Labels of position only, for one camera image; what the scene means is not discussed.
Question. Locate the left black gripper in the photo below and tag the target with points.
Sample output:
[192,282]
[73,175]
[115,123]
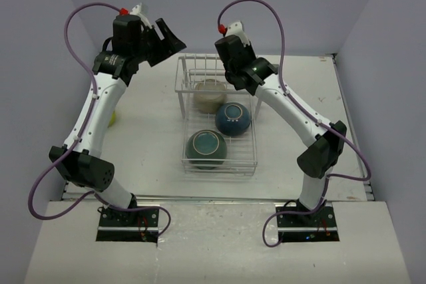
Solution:
[172,45]

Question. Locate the yellow bowl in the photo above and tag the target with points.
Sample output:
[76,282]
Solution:
[112,119]

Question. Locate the blue bowl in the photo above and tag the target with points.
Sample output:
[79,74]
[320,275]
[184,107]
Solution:
[233,119]

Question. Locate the dark green bowl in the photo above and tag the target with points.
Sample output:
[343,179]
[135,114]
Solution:
[206,149]

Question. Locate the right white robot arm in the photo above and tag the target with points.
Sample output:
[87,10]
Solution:
[323,139]

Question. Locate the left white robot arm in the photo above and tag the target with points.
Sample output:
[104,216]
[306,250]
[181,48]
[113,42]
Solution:
[79,160]

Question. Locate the beige bowl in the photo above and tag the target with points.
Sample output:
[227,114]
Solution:
[209,96]

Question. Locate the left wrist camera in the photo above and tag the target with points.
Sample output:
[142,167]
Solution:
[140,10]

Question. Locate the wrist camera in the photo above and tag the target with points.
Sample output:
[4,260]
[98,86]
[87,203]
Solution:
[140,10]
[237,28]

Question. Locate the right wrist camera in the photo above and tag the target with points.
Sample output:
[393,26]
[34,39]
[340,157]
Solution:
[237,28]

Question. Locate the white wire dish rack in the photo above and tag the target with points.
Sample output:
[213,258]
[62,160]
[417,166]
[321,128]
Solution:
[193,69]

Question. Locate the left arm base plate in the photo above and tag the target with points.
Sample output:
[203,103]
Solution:
[116,226]

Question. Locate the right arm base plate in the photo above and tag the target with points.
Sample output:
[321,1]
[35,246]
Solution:
[318,227]

